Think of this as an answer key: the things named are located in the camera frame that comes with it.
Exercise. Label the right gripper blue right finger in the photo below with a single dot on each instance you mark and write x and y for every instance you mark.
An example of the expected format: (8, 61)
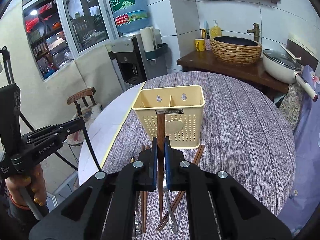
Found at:
(168, 161)

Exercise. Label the wooden handled spoon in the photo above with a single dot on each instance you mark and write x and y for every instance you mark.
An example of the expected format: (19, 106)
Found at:
(137, 226)

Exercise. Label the person's left hand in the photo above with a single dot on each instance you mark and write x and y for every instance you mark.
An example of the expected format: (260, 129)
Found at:
(34, 181)

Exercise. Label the cream pot with glass lid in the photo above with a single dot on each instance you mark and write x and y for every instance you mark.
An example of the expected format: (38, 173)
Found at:
(287, 69)

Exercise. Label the silver metal spoon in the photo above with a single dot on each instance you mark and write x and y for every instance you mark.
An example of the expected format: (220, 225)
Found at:
(172, 220)

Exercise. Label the sliding glass window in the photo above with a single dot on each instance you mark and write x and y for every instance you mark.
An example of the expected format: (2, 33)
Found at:
(60, 31)

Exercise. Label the woven basket sink bowl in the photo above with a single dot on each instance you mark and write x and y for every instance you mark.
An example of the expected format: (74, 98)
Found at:
(235, 50)

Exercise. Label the blue water jug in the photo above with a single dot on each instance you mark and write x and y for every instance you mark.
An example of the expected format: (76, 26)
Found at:
(130, 15)

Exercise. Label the grey water dispenser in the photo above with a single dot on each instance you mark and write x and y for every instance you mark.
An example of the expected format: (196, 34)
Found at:
(135, 64)

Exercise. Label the yellow soap bottle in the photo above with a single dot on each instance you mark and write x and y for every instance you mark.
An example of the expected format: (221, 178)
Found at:
(215, 30)

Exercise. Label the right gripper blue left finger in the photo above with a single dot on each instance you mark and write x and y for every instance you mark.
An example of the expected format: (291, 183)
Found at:
(152, 172)

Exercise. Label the cream plastic utensil holder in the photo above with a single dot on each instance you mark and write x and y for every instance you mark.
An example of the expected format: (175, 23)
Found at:
(183, 109)

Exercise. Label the brown wooden chopstick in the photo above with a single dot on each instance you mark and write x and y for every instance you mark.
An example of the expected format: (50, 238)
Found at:
(160, 157)
(180, 194)
(144, 199)

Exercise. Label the purple floral cloth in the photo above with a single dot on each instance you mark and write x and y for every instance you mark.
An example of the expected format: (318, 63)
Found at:
(301, 210)

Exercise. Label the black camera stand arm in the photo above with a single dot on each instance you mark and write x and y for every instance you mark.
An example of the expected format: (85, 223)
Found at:
(10, 79)

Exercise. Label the bronze faucet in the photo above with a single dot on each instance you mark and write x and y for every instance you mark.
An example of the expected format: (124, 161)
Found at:
(255, 31)

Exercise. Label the wooden chair with cushion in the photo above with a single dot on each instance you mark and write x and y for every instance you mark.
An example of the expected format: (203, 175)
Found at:
(87, 108)

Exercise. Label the dark wooden counter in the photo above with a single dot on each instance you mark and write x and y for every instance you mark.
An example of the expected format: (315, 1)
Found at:
(207, 62)

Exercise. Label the yellow mug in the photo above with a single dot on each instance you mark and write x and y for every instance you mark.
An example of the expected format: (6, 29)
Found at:
(200, 44)

